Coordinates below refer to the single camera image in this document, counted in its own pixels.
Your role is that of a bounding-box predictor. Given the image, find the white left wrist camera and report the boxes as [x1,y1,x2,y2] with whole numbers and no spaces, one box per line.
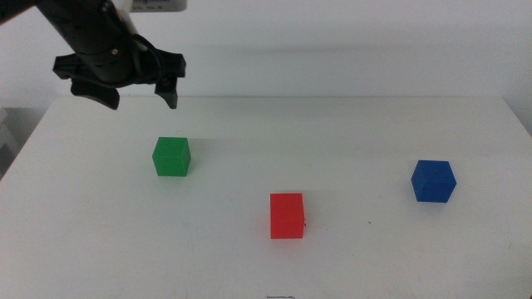
[108,0,188,35]

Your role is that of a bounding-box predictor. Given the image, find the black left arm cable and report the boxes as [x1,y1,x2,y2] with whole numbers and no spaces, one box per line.
[131,33,165,84]

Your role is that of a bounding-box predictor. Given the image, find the red cube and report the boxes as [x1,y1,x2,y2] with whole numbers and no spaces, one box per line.
[269,192,306,240]

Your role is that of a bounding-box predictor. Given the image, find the blue cube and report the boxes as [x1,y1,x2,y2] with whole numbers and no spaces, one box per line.
[410,159,457,203]

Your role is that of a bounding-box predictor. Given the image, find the green cube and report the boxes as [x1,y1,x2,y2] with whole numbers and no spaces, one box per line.
[151,136,192,178]

